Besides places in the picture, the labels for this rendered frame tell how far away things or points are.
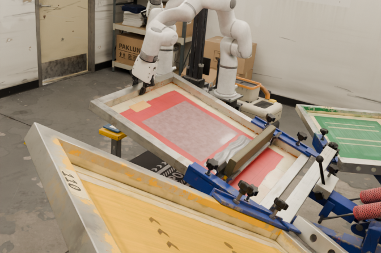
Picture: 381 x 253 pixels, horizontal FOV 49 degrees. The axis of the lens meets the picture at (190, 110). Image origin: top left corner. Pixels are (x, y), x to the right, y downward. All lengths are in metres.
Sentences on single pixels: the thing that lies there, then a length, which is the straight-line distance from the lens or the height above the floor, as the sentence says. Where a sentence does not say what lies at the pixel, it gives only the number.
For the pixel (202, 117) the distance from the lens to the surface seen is 1.91.
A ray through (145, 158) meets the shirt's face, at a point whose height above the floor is 0.95.
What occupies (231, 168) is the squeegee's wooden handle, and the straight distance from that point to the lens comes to 1.53.
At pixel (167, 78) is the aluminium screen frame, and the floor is 1.27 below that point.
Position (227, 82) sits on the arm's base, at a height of 1.22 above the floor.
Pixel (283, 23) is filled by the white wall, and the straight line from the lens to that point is 5.57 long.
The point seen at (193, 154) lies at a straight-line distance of 1.64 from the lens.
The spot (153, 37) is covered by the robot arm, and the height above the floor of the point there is 1.51.
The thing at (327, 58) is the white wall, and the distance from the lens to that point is 5.48.
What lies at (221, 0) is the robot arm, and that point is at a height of 1.66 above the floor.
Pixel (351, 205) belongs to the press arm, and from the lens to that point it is 1.66.
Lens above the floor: 1.88
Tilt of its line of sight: 21 degrees down
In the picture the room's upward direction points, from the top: 5 degrees clockwise
